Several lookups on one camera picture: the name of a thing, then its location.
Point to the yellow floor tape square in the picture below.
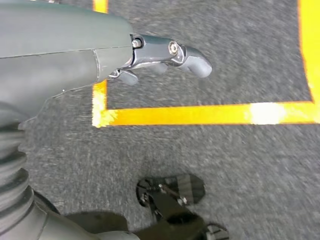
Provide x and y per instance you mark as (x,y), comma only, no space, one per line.
(175,115)

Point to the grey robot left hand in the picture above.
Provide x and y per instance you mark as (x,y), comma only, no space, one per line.
(62,49)

